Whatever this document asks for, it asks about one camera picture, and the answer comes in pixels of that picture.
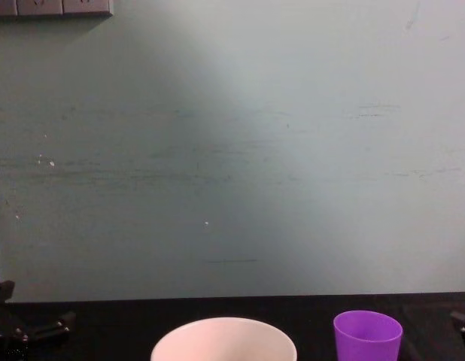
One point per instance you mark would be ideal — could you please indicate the white round cup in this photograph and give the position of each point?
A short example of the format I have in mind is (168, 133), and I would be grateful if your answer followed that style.
(221, 344)

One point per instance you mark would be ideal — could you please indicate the black table cloth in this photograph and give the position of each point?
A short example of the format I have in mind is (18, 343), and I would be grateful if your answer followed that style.
(232, 308)

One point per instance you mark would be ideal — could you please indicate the grey wall socket plate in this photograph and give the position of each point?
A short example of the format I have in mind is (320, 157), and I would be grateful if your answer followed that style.
(40, 6)
(87, 5)
(3, 6)

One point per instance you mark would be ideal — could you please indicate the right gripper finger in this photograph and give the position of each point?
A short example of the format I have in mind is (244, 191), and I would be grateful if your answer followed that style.
(464, 322)

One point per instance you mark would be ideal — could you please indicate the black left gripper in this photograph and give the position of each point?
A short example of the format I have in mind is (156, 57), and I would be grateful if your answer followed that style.
(3, 349)

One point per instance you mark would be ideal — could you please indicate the purple plastic cup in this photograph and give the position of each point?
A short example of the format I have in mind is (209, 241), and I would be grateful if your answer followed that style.
(366, 347)

